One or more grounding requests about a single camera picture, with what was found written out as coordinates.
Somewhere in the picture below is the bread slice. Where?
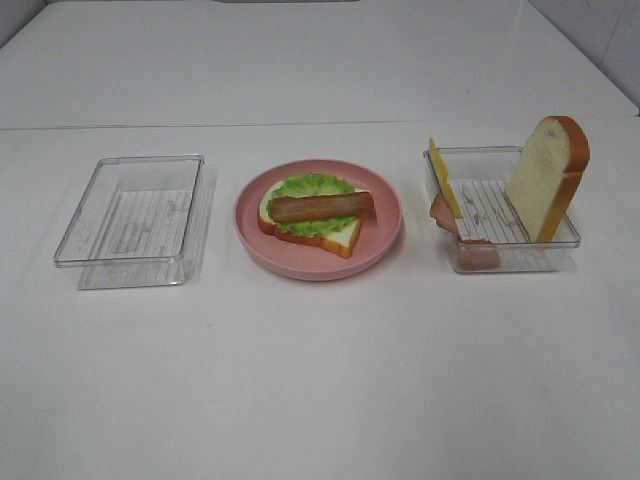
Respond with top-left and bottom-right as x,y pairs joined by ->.
257,180 -> 364,258
506,115 -> 590,243

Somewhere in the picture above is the green lettuce leaf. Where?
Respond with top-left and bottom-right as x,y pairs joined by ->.
259,173 -> 360,240

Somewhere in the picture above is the yellow cheese slice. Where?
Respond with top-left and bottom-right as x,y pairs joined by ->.
428,138 -> 463,219

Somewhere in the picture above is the pink round plate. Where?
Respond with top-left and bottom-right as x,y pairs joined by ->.
234,159 -> 403,281

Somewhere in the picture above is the clear right plastic tray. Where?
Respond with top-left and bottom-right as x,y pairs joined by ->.
438,146 -> 581,274

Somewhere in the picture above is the clear plastic tray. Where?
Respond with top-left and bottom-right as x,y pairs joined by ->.
438,146 -> 581,274
53,155 -> 215,290

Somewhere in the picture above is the clear left plastic tray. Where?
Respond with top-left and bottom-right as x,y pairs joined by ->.
53,155 -> 215,290

